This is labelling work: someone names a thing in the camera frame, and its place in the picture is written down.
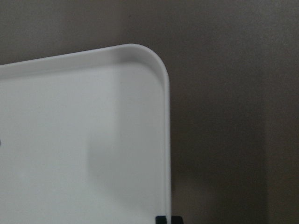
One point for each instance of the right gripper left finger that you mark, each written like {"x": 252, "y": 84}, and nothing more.
{"x": 161, "y": 220}

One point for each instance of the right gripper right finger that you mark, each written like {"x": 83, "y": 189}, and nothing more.
{"x": 176, "y": 220}

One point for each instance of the cream rabbit tray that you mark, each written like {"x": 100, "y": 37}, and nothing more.
{"x": 85, "y": 138}

